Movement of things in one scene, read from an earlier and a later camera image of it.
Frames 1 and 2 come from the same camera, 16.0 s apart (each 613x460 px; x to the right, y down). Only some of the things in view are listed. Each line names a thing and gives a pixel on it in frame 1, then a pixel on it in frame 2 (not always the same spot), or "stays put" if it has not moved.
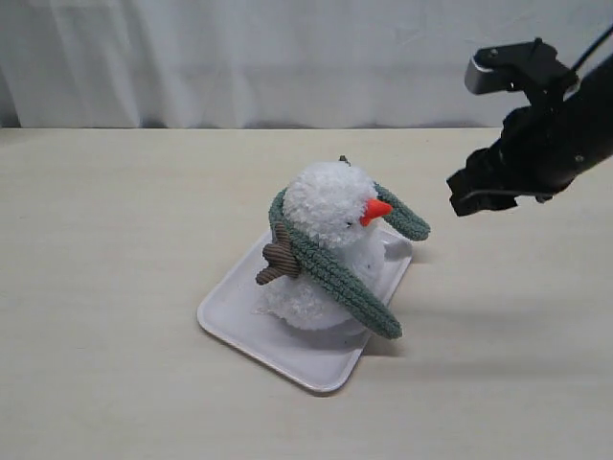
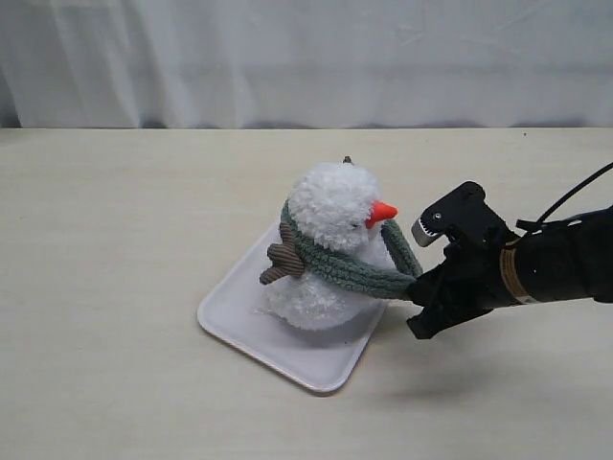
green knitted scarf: (403, 217) → (396, 280)
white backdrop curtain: (269, 63) stays put
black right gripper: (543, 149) → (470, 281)
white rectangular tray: (316, 359) stays put
